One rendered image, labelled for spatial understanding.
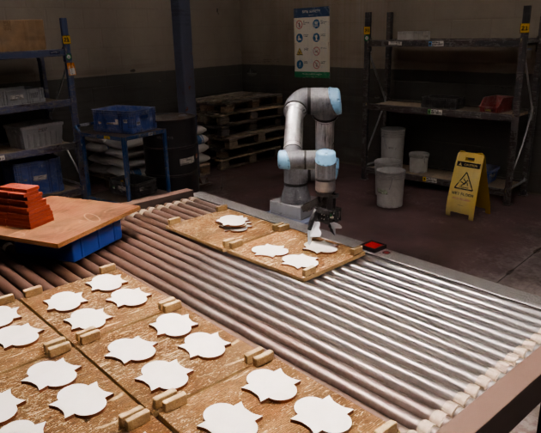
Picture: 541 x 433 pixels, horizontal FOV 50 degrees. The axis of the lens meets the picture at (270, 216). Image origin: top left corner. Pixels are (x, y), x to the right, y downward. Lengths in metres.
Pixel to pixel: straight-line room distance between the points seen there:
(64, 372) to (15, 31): 5.03
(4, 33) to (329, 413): 5.44
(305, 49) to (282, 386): 7.00
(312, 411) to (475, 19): 5.94
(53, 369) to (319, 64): 6.84
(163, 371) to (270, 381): 0.27
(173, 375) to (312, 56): 6.90
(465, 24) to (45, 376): 6.08
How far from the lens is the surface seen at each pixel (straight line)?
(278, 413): 1.38
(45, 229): 2.40
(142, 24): 7.89
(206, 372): 1.53
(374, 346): 1.67
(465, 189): 5.76
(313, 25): 8.08
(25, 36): 6.37
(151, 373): 1.53
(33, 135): 6.44
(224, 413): 1.37
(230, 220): 2.53
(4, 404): 1.54
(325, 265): 2.13
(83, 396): 1.49
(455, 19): 7.03
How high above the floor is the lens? 1.76
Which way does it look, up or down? 18 degrees down
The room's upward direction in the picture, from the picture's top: 1 degrees counter-clockwise
